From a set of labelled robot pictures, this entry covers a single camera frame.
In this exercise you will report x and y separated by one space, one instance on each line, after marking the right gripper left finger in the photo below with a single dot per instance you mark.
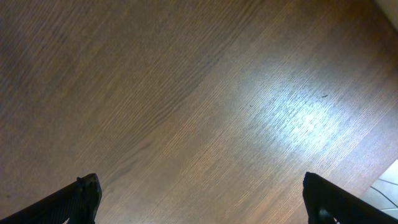
76 203

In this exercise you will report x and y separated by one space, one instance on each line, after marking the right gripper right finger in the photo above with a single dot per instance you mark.
327 203

